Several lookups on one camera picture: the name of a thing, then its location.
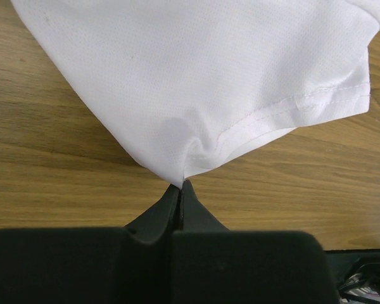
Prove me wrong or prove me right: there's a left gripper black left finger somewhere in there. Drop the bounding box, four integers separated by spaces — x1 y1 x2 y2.
113 185 181 303

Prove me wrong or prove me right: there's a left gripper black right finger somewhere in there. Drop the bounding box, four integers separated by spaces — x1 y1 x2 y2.
170 179 232 304

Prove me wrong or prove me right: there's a white t-shirt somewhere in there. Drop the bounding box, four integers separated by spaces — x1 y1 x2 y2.
13 1 380 186

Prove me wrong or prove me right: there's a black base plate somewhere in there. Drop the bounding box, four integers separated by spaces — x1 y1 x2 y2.
326 249 380 303

